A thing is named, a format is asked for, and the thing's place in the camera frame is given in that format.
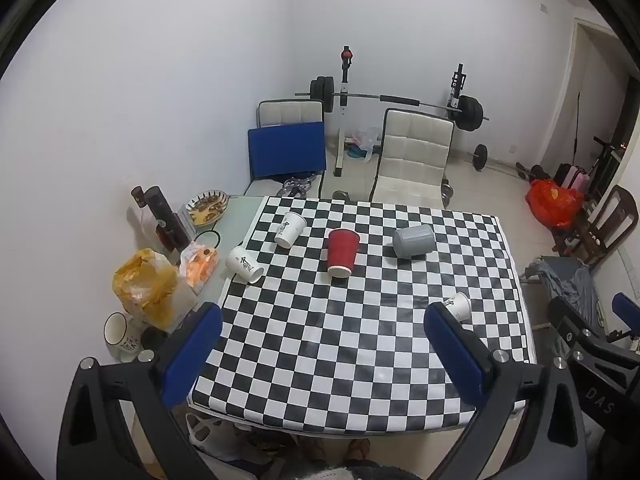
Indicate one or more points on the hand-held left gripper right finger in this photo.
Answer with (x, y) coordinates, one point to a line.
(457, 355)

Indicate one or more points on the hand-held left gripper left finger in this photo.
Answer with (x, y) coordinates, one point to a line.
(192, 355)

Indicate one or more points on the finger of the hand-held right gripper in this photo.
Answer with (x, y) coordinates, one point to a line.
(626, 306)
(567, 320)

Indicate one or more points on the white paper cup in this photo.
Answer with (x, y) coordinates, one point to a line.
(289, 229)
(244, 263)
(458, 307)

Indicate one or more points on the grey cup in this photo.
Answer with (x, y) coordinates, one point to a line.
(413, 241)

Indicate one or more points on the red cup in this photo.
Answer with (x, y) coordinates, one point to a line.
(342, 252)

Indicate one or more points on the grey cloth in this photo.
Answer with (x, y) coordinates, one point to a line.
(575, 280)

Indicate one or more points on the black round lid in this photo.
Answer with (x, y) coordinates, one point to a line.
(152, 338)

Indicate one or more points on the white mug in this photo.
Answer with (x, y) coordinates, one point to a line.
(120, 335)

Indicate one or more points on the yellow plastic bag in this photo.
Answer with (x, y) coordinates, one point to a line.
(147, 287)

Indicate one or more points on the dark wooden chair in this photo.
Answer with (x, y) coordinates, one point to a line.
(607, 220)

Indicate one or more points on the orange snack packet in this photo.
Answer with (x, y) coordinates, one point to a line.
(199, 262)

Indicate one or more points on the black rimmed glass dish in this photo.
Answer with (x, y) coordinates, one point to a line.
(207, 238)

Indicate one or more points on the red plastic bag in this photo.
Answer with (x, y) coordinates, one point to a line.
(552, 202)

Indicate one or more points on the black white checkered tablecloth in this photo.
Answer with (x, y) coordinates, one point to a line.
(325, 340)

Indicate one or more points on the tall dark bottle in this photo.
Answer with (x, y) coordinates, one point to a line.
(166, 220)

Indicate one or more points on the pink suitcase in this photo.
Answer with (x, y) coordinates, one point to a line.
(572, 177)

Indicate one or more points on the black scooter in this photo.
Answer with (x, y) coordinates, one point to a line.
(602, 160)

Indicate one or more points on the patterned bowl with food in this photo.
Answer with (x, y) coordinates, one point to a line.
(206, 207)

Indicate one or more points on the metal dumbbell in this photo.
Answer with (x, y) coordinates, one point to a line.
(447, 194)

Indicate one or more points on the small dark bottle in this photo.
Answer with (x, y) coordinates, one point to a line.
(138, 197)

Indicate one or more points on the small black barbell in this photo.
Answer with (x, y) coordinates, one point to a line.
(480, 156)

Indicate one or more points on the white padded chair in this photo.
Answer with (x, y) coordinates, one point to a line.
(290, 112)
(412, 152)

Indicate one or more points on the blue board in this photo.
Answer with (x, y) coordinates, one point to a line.
(286, 150)

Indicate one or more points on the clear plastic bags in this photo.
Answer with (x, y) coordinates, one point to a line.
(365, 144)

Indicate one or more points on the barbell with black plates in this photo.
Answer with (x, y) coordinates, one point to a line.
(400, 100)

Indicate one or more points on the barbell rack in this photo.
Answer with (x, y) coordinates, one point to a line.
(344, 110)

